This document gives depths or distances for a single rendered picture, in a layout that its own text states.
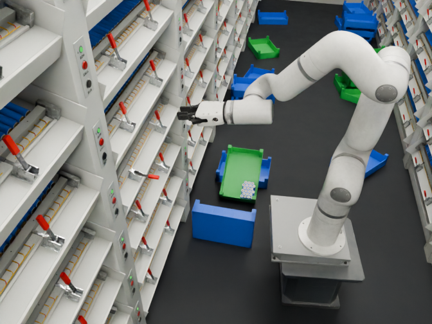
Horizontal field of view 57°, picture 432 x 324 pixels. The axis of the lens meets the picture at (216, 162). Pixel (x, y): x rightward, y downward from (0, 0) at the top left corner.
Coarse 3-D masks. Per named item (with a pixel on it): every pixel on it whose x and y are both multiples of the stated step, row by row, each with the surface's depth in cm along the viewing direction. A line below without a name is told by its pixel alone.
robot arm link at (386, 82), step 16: (336, 32) 109; (320, 48) 110; (336, 48) 108; (352, 48) 106; (368, 48) 105; (304, 64) 115; (320, 64) 112; (336, 64) 111; (352, 64) 107; (368, 64) 104; (384, 64) 101; (400, 64) 104; (352, 80) 109; (368, 80) 104; (384, 80) 101; (400, 80) 101; (368, 96) 106; (384, 96) 103; (400, 96) 103
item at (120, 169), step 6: (156, 102) 157; (156, 108) 155; (150, 114) 151; (144, 126) 145; (138, 132) 142; (138, 138) 140; (132, 144) 137; (132, 150) 135; (138, 150) 138; (126, 156) 132; (132, 156) 134; (126, 162) 130; (132, 162) 133; (120, 168) 127; (120, 174) 126; (120, 186) 124
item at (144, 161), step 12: (168, 96) 161; (168, 108) 161; (156, 120) 153; (168, 120) 156; (144, 132) 146; (156, 132) 149; (156, 144) 144; (144, 156) 138; (144, 168) 134; (120, 180) 127; (132, 180) 129; (144, 180) 136; (120, 192) 124; (132, 192) 126
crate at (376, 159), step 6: (372, 150) 251; (372, 156) 253; (378, 156) 249; (384, 156) 243; (372, 162) 249; (378, 162) 249; (384, 162) 245; (366, 168) 244; (372, 168) 237; (378, 168) 244; (366, 174) 237
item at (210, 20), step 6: (216, 0) 207; (210, 12) 207; (210, 18) 209; (204, 24) 212; (210, 24) 211; (216, 36) 222; (210, 48) 220; (210, 54) 222; (210, 60) 225; (216, 60) 232; (216, 66) 235; (216, 72) 238; (216, 78) 241; (210, 84) 235; (216, 84) 244; (210, 90) 237; (216, 90) 247; (210, 138) 260
